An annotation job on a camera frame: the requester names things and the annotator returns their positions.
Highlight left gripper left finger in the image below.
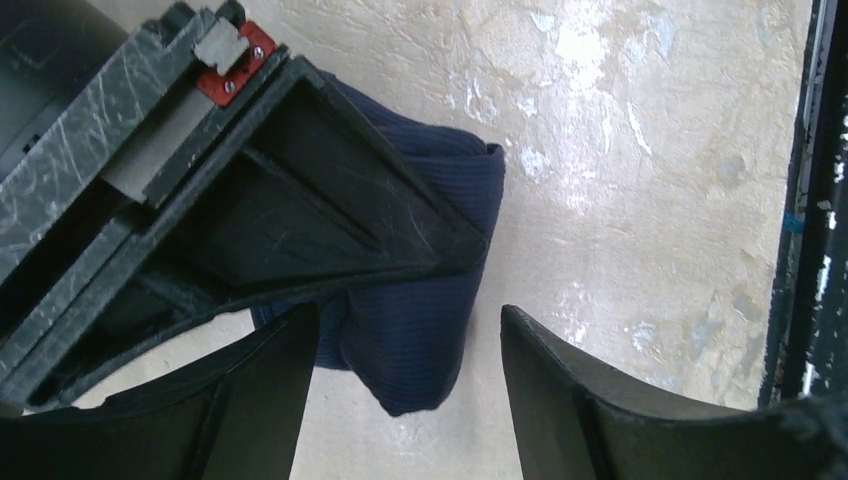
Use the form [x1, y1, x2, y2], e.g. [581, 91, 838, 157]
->
[1, 304, 319, 479]

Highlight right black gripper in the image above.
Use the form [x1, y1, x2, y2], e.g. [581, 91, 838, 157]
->
[1, 1, 488, 408]

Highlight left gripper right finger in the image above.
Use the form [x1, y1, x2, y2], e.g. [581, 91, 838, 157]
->
[500, 305, 847, 479]

